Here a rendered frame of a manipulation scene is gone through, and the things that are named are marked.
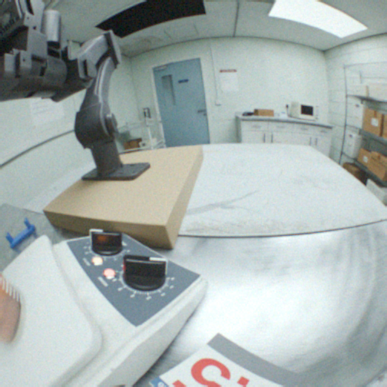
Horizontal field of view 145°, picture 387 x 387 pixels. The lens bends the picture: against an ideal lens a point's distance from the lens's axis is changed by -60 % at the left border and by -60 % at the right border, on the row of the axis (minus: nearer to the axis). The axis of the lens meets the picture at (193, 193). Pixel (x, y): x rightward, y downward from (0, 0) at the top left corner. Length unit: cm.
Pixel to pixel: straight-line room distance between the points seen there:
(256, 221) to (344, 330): 19
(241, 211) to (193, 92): 275
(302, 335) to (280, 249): 11
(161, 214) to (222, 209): 10
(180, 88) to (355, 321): 303
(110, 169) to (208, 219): 23
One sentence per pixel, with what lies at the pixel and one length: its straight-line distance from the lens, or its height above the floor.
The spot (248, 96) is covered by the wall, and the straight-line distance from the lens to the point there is 291.
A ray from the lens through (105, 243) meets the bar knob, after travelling 15.
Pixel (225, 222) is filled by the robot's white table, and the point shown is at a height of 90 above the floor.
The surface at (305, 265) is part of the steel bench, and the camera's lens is 19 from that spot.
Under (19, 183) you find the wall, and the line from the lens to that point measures 165.
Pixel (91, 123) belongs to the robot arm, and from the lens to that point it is 32.
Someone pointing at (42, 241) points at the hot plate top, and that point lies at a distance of 16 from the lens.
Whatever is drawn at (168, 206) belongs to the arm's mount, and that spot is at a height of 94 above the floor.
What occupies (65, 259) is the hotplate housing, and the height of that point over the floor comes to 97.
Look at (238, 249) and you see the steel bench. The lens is 19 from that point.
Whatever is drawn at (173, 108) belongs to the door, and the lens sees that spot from 298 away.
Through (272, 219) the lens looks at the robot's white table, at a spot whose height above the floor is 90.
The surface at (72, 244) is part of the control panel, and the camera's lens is 17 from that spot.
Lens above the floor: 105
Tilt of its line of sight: 31 degrees down
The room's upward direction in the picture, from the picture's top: 8 degrees counter-clockwise
